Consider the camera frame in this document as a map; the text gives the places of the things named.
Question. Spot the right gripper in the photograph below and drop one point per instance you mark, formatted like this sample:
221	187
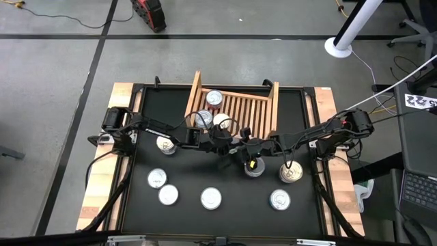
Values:
256	147

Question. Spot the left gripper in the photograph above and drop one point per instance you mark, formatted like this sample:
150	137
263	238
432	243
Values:
220	141

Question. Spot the blue label salmon can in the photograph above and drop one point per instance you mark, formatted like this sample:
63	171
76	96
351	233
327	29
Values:
262	171
222	119
166	144
292	172

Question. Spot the teal label tuna can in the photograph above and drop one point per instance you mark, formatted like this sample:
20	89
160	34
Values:
157	178
280	199
203	118

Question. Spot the red label tuna can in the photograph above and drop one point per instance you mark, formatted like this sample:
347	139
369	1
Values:
168	194
214	99

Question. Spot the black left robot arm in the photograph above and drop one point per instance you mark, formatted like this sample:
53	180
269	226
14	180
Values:
153	130

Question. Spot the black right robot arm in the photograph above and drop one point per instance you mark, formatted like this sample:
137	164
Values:
317	130

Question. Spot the wooden slatted shelf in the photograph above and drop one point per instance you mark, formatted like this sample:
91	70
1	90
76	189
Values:
274	102

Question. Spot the black table mat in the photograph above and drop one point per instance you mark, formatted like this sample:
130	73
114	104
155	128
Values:
239	212

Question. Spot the white plastic bag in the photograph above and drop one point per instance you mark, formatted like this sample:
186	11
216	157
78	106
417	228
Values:
363	193

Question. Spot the white tower fan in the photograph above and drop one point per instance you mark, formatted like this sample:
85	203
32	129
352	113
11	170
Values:
338	48

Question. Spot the red and black tool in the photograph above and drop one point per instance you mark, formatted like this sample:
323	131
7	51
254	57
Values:
148	13

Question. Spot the dark grey side desk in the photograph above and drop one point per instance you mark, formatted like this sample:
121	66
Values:
416	143

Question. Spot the dark laptop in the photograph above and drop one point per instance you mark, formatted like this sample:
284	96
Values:
421	191

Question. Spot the white fiducial tag paper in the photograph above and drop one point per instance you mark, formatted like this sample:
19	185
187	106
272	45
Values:
421	101

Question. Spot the grey office chair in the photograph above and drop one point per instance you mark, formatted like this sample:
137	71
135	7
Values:
414	34

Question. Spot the grey furniture foot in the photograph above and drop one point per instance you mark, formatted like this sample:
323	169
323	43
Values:
10	152

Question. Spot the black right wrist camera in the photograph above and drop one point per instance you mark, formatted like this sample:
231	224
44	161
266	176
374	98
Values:
245	133

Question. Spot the silver frame bracket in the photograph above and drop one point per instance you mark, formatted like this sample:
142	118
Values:
126	238
315	242

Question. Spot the black frame crossbar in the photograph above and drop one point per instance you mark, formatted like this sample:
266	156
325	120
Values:
51	241

